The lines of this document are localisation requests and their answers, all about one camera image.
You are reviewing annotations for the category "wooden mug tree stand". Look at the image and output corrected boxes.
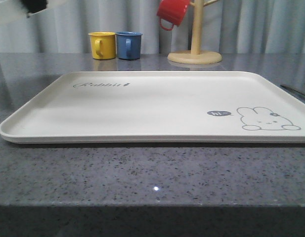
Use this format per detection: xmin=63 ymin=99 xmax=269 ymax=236
xmin=168 ymin=0 xmax=222 ymax=64

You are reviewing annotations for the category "yellow enamel mug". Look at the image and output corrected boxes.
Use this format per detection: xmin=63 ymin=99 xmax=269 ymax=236
xmin=88 ymin=32 xmax=116 ymax=60

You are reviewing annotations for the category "silver metal chopstick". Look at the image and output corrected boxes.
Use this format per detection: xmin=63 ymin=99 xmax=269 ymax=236
xmin=280 ymin=84 xmax=305 ymax=102

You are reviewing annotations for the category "red enamel mug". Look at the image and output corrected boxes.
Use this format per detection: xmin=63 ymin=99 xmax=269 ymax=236
xmin=157 ymin=0 xmax=190 ymax=31

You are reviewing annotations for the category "blue enamel mug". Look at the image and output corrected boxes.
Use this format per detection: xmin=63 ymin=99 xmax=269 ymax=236
xmin=116 ymin=32 xmax=142 ymax=60

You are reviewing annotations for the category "cream rabbit serving tray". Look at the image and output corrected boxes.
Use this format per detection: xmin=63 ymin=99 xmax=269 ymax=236
xmin=0 ymin=71 xmax=305 ymax=144

